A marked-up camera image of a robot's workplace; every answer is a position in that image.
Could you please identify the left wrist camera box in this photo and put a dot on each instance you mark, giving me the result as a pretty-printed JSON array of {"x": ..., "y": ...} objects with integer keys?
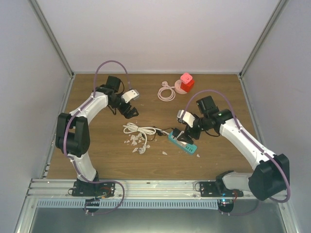
[{"x": 130, "y": 95}]

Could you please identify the aluminium rail frame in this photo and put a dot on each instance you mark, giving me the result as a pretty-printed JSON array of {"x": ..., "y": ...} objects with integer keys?
[{"x": 134, "y": 189}]

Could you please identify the white cube adapter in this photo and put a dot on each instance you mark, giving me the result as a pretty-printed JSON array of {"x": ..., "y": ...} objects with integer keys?
[{"x": 175, "y": 133}]

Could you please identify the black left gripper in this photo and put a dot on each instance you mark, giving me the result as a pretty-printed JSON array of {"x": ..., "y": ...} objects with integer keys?
[{"x": 124, "y": 111}]

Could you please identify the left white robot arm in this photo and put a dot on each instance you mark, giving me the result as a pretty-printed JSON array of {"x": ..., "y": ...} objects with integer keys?
[{"x": 72, "y": 131}]

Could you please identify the black charger with thin cable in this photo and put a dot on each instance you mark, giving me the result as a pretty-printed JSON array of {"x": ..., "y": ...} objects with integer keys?
[{"x": 161, "y": 133}]

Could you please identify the red cube socket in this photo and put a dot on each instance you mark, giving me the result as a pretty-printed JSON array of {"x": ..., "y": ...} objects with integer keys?
[{"x": 187, "y": 87}]

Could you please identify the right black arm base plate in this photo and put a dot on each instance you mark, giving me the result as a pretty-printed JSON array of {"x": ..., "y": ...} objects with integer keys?
[{"x": 216, "y": 189}]

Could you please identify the teal power strip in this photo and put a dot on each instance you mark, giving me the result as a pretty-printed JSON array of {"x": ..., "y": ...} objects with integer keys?
[{"x": 189, "y": 148}]

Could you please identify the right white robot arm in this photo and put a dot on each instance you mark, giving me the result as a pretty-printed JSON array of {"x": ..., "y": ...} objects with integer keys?
[{"x": 271, "y": 172}]

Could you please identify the pink round power socket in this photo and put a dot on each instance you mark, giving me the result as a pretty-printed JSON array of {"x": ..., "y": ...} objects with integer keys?
[{"x": 178, "y": 89}]

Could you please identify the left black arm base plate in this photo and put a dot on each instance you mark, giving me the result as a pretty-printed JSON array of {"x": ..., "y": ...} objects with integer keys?
[{"x": 84, "y": 189}]

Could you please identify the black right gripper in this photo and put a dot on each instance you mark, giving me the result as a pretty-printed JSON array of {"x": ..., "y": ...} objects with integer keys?
[{"x": 196, "y": 135}]

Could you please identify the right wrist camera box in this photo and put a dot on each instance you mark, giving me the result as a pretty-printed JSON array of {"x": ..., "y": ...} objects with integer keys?
[{"x": 185, "y": 117}]

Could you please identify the grey slotted cable duct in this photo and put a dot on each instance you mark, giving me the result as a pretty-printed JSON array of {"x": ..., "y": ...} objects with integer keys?
[{"x": 135, "y": 204}]

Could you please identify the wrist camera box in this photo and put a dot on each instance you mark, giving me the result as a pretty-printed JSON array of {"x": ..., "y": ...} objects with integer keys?
[
  {"x": 185, "y": 117},
  {"x": 130, "y": 95}
]

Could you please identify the pink square plug adapter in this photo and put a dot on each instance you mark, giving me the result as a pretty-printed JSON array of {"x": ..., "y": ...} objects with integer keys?
[{"x": 186, "y": 78}]

